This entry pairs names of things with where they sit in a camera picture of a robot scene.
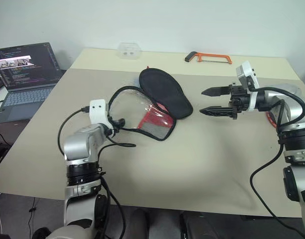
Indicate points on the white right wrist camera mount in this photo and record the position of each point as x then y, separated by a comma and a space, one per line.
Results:
248, 73

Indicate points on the dark rounded shape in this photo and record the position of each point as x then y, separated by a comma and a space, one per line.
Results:
202, 226

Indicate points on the red table tennis paddle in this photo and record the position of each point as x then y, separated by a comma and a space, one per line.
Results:
269, 119

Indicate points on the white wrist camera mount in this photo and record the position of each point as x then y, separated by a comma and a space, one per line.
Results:
248, 73
97, 112

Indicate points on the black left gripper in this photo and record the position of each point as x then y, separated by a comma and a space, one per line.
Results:
116, 123

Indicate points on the open grey laptop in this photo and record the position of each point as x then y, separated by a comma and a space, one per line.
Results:
25, 74

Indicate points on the orange hacksaw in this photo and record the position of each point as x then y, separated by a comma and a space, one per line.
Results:
212, 56

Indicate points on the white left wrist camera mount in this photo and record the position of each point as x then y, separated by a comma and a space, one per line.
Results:
97, 112

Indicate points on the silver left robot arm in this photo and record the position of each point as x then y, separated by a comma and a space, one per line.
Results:
76, 144

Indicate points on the clear plastic box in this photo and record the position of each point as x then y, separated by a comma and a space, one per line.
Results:
129, 51

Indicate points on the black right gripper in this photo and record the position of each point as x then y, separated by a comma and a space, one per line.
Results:
240, 99

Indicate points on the black red mesh paddle case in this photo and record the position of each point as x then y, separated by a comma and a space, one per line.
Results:
164, 92

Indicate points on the dark side desk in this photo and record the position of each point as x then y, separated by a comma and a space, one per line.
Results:
3, 134

